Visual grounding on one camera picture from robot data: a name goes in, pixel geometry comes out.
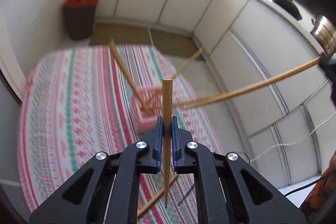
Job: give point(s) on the red lined trash bin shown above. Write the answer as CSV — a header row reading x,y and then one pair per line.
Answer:
x,y
79,18

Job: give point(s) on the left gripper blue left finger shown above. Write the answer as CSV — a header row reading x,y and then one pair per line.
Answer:
x,y
157,143

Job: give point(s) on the wooden chopstick lone front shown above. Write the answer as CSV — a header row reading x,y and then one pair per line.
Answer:
x,y
182,68

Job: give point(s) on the olive floor mat right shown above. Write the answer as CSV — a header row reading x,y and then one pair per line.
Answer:
x,y
173,44

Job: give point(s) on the olive floor mat left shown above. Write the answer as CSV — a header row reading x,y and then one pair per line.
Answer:
x,y
121,35

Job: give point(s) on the stainless steel pot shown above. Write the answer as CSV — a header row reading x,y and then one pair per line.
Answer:
x,y
324,32

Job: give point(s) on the olive floor mat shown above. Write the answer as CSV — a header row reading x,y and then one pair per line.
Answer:
x,y
121,35
173,44

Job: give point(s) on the black wok pan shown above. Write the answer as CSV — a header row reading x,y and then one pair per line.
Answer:
x,y
290,7

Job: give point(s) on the patterned striped tablecloth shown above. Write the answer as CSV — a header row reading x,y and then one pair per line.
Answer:
x,y
78,103

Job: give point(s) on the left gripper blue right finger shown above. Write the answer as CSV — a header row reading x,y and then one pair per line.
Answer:
x,y
176,143

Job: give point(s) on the wooden chopstick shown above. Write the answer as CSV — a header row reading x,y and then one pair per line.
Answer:
x,y
152,202
126,74
167,106
200,102

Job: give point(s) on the person hand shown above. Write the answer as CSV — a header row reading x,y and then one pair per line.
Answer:
x,y
321,192

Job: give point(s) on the black chopstick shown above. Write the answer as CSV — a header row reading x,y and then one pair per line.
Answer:
x,y
186,195

